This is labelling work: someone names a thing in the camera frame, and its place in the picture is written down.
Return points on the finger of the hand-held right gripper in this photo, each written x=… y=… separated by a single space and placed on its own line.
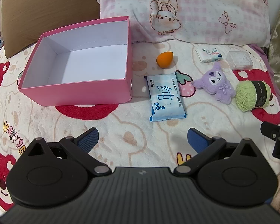
x=269 y=129

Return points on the clear plastic swab box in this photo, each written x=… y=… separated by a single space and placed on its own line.
x=238 y=60

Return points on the pink checked pillow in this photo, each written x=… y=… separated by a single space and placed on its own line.
x=196 y=11

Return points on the blue wet wipes pack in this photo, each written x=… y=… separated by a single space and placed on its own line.
x=164 y=95

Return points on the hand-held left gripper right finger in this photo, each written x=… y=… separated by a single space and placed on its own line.
x=198 y=141

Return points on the printed bear blanket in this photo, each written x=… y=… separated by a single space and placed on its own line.
x=121 y=130

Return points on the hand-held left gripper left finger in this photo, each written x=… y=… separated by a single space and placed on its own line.
x=88 y=140

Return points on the orange makeup sponge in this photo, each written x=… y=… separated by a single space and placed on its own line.
x=164 y=60

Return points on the small white tissue pack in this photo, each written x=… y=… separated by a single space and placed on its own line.
x=208 y=54

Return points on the pink cardboard box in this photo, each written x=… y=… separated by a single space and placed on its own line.
x=84 y=93

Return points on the brown pillow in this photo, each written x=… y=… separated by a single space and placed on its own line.
x=49 y=9

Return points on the green yarn ball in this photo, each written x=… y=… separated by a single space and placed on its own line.
x=246 y=95

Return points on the purple plush toy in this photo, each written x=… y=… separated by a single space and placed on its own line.
x=214 y=84

